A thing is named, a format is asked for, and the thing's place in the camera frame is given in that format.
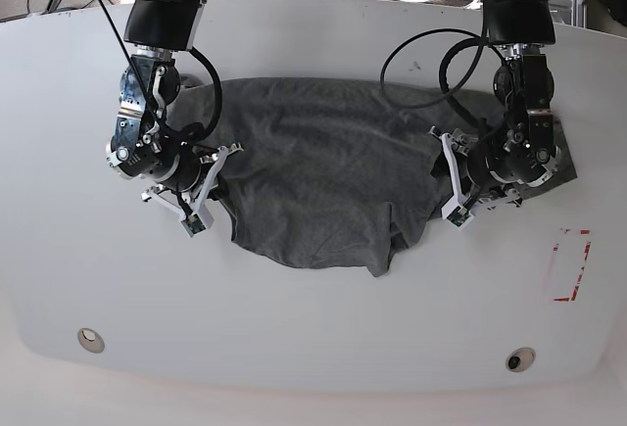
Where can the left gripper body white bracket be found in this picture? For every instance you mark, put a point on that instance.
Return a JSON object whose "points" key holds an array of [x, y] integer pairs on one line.
{"points": [[473, 186]]}

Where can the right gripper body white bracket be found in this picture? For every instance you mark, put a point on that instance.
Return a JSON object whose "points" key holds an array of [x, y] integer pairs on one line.
{"points": [[194, 177]]}

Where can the grey T-shirt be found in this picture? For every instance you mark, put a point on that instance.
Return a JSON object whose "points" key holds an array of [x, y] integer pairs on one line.
{"points": [[329, 173]]}

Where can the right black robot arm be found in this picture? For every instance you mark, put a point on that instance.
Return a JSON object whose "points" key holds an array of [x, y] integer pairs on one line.
{"points": [[144, 144]]}

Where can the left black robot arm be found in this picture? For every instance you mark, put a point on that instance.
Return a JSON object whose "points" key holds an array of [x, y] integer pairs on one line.
{"points": [[521, 145]]}

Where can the red tape rectangle marking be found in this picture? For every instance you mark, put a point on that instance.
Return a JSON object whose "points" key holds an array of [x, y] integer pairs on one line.
{"points": [[567, 265]]}

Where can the left round table grommet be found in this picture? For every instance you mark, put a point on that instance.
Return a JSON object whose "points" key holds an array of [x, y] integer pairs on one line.
{"points": [[90, 340]]}

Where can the round table grommet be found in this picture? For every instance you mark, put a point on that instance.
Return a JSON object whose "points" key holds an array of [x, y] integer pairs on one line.
{"points": [[90, 340], [520, 360]]}

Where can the right round table grommet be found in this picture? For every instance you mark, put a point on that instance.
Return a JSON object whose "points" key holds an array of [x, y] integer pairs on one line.
{"points": [[520, 360]]}

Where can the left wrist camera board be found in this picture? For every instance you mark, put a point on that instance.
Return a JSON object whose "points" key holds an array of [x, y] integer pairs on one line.
{"points": [[459, 217]]}

